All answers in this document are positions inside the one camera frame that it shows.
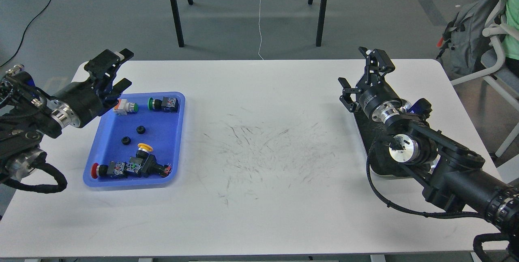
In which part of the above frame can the orange white push button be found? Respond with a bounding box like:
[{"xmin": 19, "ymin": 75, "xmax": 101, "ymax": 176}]
[{"xmin": 113, "ymin": 98, "xmax": 139, "ymax": 115}]

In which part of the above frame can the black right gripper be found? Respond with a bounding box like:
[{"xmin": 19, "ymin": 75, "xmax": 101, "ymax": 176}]
[{"xmin": 339, "ymin": 47, "xmax": 403, "ymax": 121}]

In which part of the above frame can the blue plastic tray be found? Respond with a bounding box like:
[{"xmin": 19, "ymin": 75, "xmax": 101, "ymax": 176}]
[{"xmin": 83, "ymin": 92, "xmax": 185, "ymax": 188}]

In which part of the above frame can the silver metal tray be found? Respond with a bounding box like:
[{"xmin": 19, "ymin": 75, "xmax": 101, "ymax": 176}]
[{"xmin": 354, "ymin": 106, "xmax": 438, "ymax": 180}]

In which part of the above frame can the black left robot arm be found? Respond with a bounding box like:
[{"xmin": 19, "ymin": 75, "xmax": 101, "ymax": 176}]
[{"xmin": 0, "ymin": 48, "xmax": 134, "ymax": 194}]

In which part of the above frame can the person in green shirt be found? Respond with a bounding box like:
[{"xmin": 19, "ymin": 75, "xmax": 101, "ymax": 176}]
[{"xmin": 502, "ymin": 0, "xmax": 519, "ymax": 77}]

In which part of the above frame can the black floor cable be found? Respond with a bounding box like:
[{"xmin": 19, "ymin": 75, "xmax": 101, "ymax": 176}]
[{"xmin": 0, "ymin": 0, "xmax": 106, "ymax": 68}]

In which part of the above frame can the yellow push button switch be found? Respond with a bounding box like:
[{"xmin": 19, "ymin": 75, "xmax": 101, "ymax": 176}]
[{"xmin": 135, "ymin": 143, "xmax": 153, "ymax": 161}]

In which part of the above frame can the black switch with red terminals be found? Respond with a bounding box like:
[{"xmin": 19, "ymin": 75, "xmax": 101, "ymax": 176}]
[{"xmin": 124, "ymin": 155, "xmax": 172, "ymax": 178}]

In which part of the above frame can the green push button switch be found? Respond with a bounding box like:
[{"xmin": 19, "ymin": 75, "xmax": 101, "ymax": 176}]
[{"xmin": 148, "ymin": 97, "xmax": 180, "ymax": 113}]

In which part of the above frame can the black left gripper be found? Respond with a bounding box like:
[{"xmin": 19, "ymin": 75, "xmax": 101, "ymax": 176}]
[{"xmin": 51, "ymin": 48, "xmax": 135, "ymax": 128}]

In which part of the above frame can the red push button switch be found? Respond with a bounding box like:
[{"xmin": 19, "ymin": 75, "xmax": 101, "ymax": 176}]
[{"xmin": 90, "ymin": 161, "xmax": 127, "ymax": 179}]

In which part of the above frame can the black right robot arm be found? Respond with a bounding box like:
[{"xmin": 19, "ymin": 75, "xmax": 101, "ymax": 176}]
[{"xmin": 339, "ymin": 47, "xmax": 518, "ymax": 262}]

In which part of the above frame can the grey backpack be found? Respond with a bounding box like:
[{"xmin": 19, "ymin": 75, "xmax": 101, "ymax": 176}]
[{"xmin": 436, "ymin": 0, "xmax": 499, "ymax": 80}]

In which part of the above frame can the white chair frame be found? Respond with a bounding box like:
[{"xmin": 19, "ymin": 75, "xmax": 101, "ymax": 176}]
[{"xmin": 449, "ymin": 0, "xmax": 519, "ymax": 157}]

